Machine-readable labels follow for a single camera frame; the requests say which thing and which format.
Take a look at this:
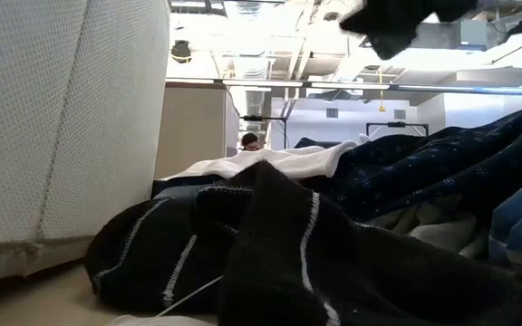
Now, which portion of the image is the white shirt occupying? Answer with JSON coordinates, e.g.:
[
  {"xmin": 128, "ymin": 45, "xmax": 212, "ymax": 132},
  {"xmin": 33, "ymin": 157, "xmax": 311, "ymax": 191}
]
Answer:
[{"xmin": 163, "ymin": 139, "xmax": 362, "ymax": 180}]

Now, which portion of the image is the navy dotted garment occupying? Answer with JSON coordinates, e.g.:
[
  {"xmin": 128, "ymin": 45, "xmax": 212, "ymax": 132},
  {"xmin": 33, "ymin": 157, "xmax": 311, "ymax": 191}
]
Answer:
[{"xmin": 151, "ymin": 103, "xmax": 522, "ymax": 223}]

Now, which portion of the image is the black sock with white stripes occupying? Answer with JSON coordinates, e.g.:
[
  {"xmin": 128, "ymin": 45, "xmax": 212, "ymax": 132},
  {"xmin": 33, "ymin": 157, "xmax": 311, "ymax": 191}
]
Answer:
[{"xmin": 83, "ymin": 160, "xmax": 522, "ymax": 326}]

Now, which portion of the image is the yellow hanging cord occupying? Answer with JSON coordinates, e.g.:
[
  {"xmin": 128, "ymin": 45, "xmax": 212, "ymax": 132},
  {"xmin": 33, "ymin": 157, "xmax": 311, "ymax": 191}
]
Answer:
[{"xmin": 377, "ymin": 67, "xmax": 387, "ymax": 113}]

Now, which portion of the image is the metal overhead beam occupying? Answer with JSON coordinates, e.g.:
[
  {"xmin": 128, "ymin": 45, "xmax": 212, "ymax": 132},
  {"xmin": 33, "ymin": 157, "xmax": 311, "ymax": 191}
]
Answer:
[{"xmin": 165, "ymin": 77, "xmax": 522, "ymax": 97}]

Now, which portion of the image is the person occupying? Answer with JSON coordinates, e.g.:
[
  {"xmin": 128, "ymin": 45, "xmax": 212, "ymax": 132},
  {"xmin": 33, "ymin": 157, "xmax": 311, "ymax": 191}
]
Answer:
[{"xmin": 240, "ymin": 132, "xmax": 262, "ymax": 152}]

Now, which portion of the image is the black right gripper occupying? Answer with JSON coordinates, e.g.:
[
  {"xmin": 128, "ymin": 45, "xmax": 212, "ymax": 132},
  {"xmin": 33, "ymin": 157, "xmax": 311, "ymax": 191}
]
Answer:
[{"xmin": 339, "ymin": 0, "xmax": 480, "ymax": 61}]

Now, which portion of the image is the grey sock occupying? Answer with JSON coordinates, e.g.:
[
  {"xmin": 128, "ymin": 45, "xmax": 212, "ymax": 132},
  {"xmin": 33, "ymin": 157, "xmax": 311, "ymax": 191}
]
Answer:
[{"xmin": 364, "ymin": 194, "xmax": 493, "ymax": 262}]

